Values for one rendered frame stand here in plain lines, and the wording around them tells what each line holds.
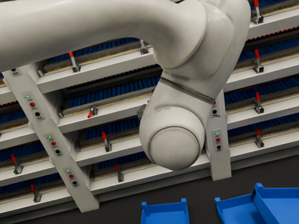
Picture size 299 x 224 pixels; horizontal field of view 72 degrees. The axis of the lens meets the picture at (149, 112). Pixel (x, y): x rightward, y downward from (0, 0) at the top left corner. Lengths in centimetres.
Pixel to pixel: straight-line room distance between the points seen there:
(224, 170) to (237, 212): 20
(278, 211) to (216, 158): 31
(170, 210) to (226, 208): 24
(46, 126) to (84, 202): 46
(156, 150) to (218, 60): 15
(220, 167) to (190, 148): 82
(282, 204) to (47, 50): 95
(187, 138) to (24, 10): 22
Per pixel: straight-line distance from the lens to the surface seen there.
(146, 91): 87
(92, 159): 100
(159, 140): 28
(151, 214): 107
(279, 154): 127
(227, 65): 33
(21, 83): 91
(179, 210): 105
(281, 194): 101
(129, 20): 25
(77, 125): 92
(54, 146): 99
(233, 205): 104
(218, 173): 112
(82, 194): 115
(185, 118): 29
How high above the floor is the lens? 83
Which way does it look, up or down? 25 degrees down
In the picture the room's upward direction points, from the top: 15 degrees counter-clockwise
